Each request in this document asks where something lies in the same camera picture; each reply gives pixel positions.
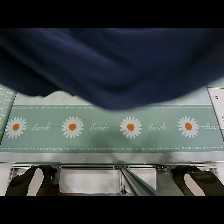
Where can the navy blue garment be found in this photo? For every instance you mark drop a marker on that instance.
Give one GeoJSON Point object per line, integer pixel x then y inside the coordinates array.
{"type": "Point", "coordinates": [110, 63]}

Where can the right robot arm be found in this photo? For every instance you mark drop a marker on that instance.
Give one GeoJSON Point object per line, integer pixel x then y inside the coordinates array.
{"type": "Point", "coordinates": [206, 181]}

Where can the silver frame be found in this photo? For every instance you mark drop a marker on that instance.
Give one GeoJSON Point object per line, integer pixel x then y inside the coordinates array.
{"type": "Point", "coordinates": [140, 186]}

